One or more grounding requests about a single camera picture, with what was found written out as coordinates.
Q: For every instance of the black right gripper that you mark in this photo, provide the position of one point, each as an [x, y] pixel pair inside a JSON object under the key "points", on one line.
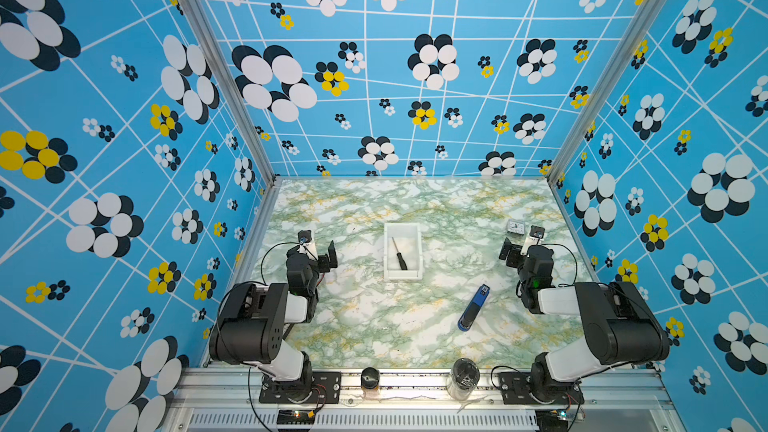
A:
{"points": [[515, 256]]}

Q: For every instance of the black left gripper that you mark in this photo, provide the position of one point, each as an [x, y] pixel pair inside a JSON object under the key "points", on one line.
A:
{"points": [[323, 268]]}

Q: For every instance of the black handled screwdriver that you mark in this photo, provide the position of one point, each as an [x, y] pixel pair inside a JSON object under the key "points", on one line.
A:
{"points": [[399, 256]]}

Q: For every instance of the blue black stapler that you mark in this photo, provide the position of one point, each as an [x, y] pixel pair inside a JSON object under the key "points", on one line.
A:
{"points": [[473, 308]]}

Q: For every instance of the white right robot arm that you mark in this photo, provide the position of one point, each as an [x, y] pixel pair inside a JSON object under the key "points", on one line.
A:
{"points": [[618, 326]]}

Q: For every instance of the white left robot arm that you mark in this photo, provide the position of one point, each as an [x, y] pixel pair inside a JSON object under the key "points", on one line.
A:
{"points": [[250, 325]]}

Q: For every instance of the white plastic bin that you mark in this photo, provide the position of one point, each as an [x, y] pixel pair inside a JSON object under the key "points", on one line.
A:
{"points": [[409, 240]]}

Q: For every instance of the small grey square box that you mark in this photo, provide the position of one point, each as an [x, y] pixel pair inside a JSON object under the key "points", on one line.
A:
{"points": [[514, 227]]}

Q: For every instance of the black round cap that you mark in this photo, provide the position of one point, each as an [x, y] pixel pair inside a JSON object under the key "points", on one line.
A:
{"points": [[370, 379]]}

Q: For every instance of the clear plastic cup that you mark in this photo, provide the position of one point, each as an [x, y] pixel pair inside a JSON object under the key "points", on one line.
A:
{"points": [[463, 379]]}

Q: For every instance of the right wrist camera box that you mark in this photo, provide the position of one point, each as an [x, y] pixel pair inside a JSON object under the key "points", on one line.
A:
{"points": [[535, 235]]}

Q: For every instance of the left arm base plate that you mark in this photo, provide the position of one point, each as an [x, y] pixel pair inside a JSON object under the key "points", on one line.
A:
{"points": [[317, 389]]}

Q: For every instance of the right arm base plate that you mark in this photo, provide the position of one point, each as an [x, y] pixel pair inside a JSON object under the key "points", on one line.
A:
{"points": [[519, 388]]}

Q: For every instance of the aluminium front rail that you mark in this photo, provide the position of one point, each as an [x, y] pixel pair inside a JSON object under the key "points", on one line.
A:
{"points": [[226, 399]]}

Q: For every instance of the aluminium corner post right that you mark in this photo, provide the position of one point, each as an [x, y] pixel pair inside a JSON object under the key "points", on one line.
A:
{"points": [[635, 33]]}

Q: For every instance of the aluminium corner post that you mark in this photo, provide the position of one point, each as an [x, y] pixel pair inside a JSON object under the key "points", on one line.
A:
{"points": [[204, 34], [635, 33]]}

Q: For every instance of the aluminium corner post left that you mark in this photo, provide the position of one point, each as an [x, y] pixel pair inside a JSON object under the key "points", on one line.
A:
{"points": [[204, 34]]}

